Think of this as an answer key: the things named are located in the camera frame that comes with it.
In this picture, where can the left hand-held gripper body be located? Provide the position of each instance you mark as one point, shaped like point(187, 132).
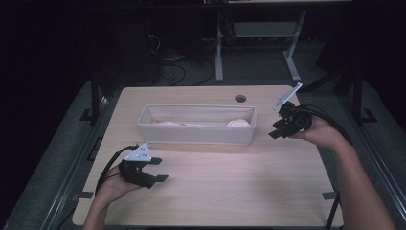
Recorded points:
point(134, 174)

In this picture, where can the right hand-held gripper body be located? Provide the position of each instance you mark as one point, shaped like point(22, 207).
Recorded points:
point(297, 119)

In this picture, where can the large white sock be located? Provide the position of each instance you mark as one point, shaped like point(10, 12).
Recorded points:
point(237, 123)

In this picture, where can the white fabric storage box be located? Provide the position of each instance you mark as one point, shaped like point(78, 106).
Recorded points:
point(194, 134)

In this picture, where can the person's left hand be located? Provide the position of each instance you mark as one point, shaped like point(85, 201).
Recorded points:
point(115, 190)

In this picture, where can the person's right hand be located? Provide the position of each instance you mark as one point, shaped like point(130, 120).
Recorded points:
point(322, 132)

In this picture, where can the pale folded cloth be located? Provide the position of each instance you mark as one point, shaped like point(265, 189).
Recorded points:
point(169, 123)

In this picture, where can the grey table edge clip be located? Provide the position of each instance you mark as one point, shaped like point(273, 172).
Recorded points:
point(329, 195)
point(84, 195)

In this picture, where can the black metal stand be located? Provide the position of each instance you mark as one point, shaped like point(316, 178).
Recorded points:
point(94, 96)
point(357, 96)

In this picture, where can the aluminium frame rail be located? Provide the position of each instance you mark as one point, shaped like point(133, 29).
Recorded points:
point(75, 166)
point(376, 159)

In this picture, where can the white metal desk frame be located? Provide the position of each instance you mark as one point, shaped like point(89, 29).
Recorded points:
point(219, 57)

